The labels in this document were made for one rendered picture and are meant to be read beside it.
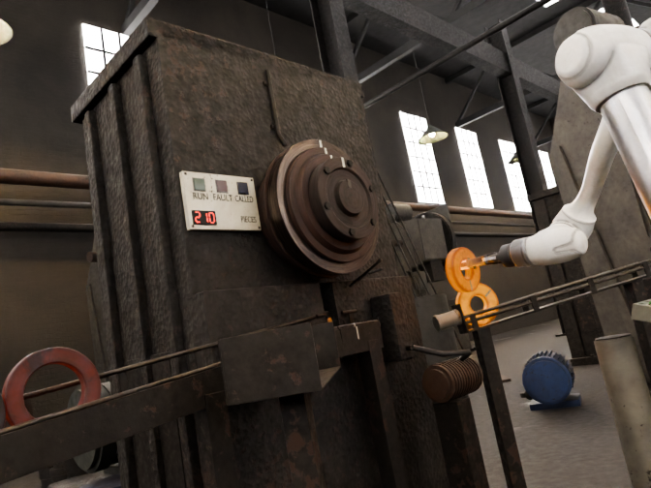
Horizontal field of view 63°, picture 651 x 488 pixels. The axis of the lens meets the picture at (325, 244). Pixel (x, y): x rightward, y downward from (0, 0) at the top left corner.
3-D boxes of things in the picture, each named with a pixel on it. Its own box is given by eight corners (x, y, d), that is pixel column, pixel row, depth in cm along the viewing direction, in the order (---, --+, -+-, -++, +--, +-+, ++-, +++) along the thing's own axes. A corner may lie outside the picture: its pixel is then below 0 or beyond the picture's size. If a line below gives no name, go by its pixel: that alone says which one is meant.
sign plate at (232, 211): (186, 230, 156) (178, 172, 159) (258, 231, 174) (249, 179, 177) (191, 228, 154) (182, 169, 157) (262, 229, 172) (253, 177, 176)
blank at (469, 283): (440, 252, 179) (448, 250, 177) (466, 246, 189) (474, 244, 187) (450, 296, 178) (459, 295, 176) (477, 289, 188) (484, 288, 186)
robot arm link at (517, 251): (542, 264, 166) (525, 267, 170) (537, 236, 167) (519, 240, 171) (528, 265, 160) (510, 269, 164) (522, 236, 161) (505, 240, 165)
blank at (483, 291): (478, 335, 194) (481, 334, 191) (447, 305, 194) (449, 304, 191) (503, 304, 198) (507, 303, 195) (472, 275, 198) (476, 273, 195)
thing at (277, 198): (277, 281, 163) (254, 137, 171) (376, 274, 196) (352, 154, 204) (291, 276, 159) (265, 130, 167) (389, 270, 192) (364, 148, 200)
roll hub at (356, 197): (317, 242, 164) (301, 157, 169) (375, 242, 184) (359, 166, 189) (328, 237, 160) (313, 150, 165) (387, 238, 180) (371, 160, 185)
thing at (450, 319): (435, 332, 193) (430, 316, 194) (457, 324, 195) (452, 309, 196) (441, 331, 187) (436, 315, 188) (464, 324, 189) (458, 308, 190)
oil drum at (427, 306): (385, 412, 445) (364, 307, 461) (425, 397, 487) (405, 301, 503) (444, 410, 404) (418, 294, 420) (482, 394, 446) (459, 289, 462)
